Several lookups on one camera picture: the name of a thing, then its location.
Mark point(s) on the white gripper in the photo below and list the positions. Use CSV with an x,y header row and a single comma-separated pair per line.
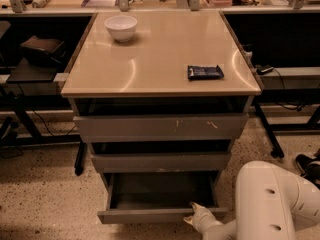
x,y
207,219

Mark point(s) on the grey bottom drawer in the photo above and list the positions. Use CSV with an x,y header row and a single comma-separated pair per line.
x,y
158,197

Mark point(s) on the grey drawer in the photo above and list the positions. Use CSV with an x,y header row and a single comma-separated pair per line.
x,y
158,197
170,162
141,128

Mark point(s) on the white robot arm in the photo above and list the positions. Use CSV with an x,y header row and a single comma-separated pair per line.
x,y
271,203

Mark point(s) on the grey middle drawer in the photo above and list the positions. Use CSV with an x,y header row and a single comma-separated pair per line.
x,y
170,162

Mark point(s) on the grey drawer cabinet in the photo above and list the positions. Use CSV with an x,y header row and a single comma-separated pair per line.
x,y
148,76

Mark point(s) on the grey top drawer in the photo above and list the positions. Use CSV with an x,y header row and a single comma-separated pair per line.
x,y
141,128

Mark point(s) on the black table leg right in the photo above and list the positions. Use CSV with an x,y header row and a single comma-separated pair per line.
x,y
277,151

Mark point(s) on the black table leg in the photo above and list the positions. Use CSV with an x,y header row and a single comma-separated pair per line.
x,y
78,166
277,151

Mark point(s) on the black table leg left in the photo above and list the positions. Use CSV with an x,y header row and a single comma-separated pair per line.
x,y
78,166

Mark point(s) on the black sneaker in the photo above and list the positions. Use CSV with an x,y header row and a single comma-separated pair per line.
x,y
310,167

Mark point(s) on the dark blue snack packet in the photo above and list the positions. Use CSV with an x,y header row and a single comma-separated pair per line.
x,y
204,72

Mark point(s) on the black power adapter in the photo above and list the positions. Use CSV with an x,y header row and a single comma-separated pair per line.
x,y
262,70

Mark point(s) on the white ceramic bowl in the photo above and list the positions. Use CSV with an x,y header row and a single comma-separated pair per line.
x,y
121,27

